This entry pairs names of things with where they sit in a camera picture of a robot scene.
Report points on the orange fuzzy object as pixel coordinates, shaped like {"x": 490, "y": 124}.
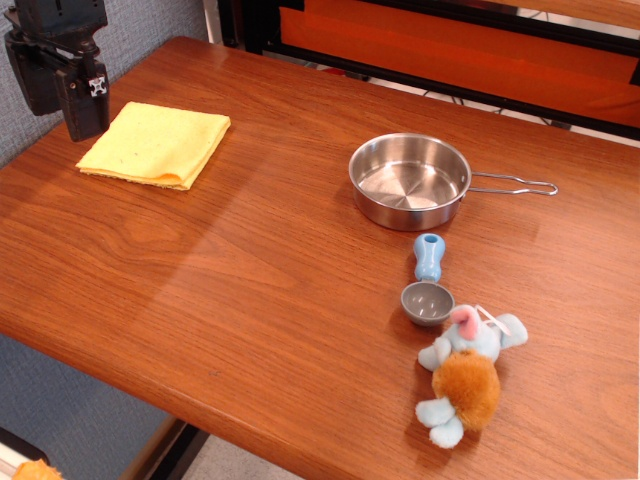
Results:
{"x": 36, "y": 470}

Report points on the blue and orange plush toy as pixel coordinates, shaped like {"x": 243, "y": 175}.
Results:
{"x": 465, "y": 381}

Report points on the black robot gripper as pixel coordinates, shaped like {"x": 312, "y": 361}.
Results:
{"x": 54, "y": 56}

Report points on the stainless steel pan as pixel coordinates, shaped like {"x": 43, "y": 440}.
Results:
{"x": 414, "y": 182}

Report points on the blue handled grey scoop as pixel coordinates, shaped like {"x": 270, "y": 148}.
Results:
{"x": 426, "y": 302}

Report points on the folded yellow towel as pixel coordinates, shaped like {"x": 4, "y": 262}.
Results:
{"x": 156, "y": 145}

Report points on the orange panel black frame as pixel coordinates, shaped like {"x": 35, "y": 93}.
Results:
{"x": 575, "y": 62}

